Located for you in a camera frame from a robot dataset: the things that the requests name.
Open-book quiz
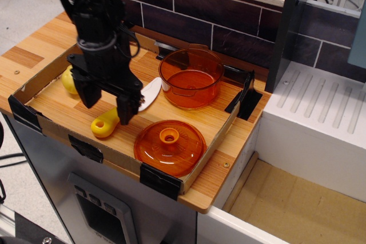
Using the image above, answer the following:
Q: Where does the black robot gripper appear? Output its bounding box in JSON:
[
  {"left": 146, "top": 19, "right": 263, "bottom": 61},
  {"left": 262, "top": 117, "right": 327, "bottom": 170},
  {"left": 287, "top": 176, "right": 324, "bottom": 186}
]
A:
[{"left": 67, "top": 35, "right": 142, "bottom": 125}]

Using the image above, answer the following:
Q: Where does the yellow handled white toy knife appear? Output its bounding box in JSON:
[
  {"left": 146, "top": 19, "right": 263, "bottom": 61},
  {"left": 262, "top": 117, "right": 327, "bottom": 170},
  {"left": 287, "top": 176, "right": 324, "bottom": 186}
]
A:
[{"left": 90, "top": 77, "right": 162, "bottom": 138}]

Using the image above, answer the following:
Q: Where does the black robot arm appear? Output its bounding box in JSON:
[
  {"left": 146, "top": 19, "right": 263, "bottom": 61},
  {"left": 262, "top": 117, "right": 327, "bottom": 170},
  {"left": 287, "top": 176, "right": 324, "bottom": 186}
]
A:
[{"left": 60, "top": 0, "right": 144, "bottom": 125}]

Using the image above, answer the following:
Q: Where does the orange transparent pot lid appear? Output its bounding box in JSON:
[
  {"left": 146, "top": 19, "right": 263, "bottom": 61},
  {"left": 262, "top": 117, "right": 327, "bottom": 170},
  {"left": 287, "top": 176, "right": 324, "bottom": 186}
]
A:
[{"left": 134, "top": 120, "right": 206, "bottom": 178}]

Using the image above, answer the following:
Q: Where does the orange transparent plastic pot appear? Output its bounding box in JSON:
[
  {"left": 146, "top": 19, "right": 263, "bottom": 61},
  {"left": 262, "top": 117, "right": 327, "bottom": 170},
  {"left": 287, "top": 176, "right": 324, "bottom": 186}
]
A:
[{"left": 158, "top": 47, "right": 224, "bottom": 109}]

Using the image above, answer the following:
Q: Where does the cardboard fence with black tape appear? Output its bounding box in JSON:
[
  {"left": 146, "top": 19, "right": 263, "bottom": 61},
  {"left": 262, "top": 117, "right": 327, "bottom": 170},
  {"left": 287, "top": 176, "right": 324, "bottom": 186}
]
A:
[{"left": 1, "top": 19, "right": 270, "bottom": 209}]

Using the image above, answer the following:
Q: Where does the yellow toy potato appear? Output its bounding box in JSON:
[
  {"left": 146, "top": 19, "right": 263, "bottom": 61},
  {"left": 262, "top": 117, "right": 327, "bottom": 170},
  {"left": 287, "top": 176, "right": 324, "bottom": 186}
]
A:
[{"left": 61, "top": 65, "right": 78, "bottom": 95}]

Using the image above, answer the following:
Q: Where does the grey toy oven front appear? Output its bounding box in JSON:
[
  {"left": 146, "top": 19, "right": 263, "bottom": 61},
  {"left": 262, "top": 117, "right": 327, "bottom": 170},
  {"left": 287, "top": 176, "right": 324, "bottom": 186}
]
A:
[{"left": 5, "top": 116, "right": 197, "bottom": 243}]

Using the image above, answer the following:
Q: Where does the white toy sink unit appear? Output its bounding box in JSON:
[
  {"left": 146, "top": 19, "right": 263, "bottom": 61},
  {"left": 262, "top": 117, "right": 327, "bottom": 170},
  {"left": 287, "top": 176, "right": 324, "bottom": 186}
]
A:
[{"left": 197, "top": 63, "right": 365, "bottom": 243}]

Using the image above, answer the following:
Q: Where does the dark grey vertical post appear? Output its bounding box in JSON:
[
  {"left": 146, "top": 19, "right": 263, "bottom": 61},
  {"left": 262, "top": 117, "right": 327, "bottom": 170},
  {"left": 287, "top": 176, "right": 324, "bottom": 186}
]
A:
[{"left": 265, "top": 0, "right": 307, "bottom": 93}]

